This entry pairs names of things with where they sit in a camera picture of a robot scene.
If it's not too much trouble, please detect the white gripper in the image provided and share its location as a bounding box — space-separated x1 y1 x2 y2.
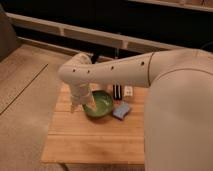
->
69 83 97 113

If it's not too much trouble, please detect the wooden table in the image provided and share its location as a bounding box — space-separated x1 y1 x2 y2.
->
41 84 148 165

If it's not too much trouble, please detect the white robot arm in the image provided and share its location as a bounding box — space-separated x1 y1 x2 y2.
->
59 48 213 171

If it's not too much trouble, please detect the black striped box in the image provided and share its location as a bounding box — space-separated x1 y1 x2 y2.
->
113 84 122 100

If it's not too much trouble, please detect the green ceramic bowl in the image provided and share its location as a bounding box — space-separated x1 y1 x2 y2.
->
83 90 114 118

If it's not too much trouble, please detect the blue sponge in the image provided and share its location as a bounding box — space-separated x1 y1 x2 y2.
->
113 102 131 120

